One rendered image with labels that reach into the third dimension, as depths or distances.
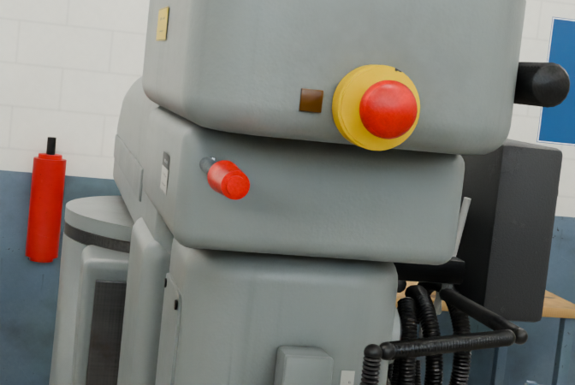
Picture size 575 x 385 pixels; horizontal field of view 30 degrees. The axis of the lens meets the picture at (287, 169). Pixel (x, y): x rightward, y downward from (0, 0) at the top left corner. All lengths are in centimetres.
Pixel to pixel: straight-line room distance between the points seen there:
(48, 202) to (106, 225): 362
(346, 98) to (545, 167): 58
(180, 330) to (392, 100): 33
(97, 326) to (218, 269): 48
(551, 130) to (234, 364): 490
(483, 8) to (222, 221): 26
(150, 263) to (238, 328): 20
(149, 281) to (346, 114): 41
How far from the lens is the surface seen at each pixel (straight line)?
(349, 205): 87
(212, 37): 77
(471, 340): 87
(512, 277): 130
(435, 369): 128
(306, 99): 76
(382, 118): 72
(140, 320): 110
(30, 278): 526
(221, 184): 71
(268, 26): 75
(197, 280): 92
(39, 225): 507
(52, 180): 504
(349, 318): 93
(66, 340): 146
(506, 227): 128
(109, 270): 136
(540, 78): 85
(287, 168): 86
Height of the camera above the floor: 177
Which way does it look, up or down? 5 degrees down
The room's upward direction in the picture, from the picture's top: 6 degrees clockwise
